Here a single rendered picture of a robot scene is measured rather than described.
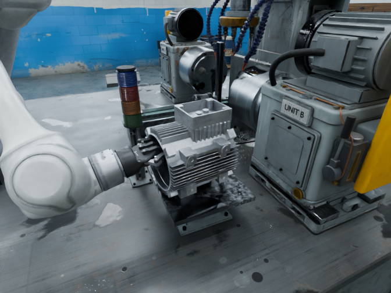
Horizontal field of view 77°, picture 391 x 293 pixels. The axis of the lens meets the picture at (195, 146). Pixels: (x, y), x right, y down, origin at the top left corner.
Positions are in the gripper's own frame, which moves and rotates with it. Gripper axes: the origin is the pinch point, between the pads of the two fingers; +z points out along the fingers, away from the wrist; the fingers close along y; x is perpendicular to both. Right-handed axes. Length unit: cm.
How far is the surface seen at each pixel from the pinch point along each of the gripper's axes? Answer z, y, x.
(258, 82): 36.5, 13.4, -1.4
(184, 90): 43, 91, 25
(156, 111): 10, 57, 17
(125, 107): -10.6, 21.6, -4.6
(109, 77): -3, 76, 0
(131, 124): -10.5, 21.0, 1.4
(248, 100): 31.7, 13.5, 4.4
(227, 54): 339, 444, 120
